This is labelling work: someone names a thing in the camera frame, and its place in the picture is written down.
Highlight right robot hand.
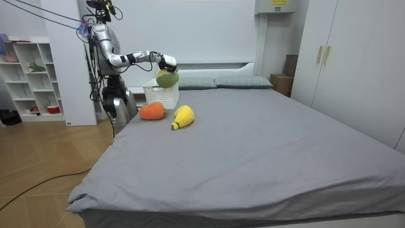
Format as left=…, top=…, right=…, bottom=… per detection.
left=157, top=54, right=178, bottom=73

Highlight green round soft toy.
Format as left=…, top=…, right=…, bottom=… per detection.
left=155, top=68, right=180, bottom=89

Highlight white plastic basket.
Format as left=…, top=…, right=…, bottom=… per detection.
left=142, top=78, right=180, bottom=110

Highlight green pillow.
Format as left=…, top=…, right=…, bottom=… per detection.
left=214, top=75, right=273, bottom=89
left=178, top=77, right=218, bottom=91

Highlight orange soft toy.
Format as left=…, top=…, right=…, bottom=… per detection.
left=139, top=101, right=168, bottom=121

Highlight robot body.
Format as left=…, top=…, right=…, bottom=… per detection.
left=75, top=0, right=128, bottom=79

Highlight yellow soft toy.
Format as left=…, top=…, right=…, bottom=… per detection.
left=170, top=104, right=196, bottom=131

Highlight robot legs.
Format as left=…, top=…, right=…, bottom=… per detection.
left=100, top=73, right=139, bottom=136

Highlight brown cardboard box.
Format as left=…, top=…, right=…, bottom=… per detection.
left=269, top=73, right=295, bottom=98

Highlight grey bed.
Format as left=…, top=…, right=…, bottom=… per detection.
left=66, top=61, right=405, bottom=228

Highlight dark brown box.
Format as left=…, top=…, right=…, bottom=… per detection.
left=282, top=54, right=299, bottom=78

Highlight white shelf unit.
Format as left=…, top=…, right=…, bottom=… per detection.
left=0, top=36, right=66, bottom=123

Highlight pink bowl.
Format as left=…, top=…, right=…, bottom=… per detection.
left=3, top=52, right=20, bottom=63

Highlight black bag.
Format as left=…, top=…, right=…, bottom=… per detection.
left=0, top=109, right=23, bottom=127

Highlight white wardrobe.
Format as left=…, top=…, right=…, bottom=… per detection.
left=290, top=0, right=405, bottom=156

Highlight cable bundle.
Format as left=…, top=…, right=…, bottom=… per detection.
left=0, top=0, right=93, bottom=36

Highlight grey wall box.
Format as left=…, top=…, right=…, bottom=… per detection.
left=254, top=0, right=297, bottom=16

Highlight black floor cable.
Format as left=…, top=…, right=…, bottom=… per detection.
left=0, top=167, right=93, bottom=212

